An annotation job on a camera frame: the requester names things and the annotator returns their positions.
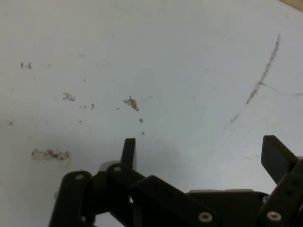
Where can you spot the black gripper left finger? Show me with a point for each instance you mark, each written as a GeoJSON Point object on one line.
{"type": "Point", "coordinates": [146, 196]}

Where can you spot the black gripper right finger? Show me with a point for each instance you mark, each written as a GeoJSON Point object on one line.
{"type": "Point", "coordinates": [275, 156]}

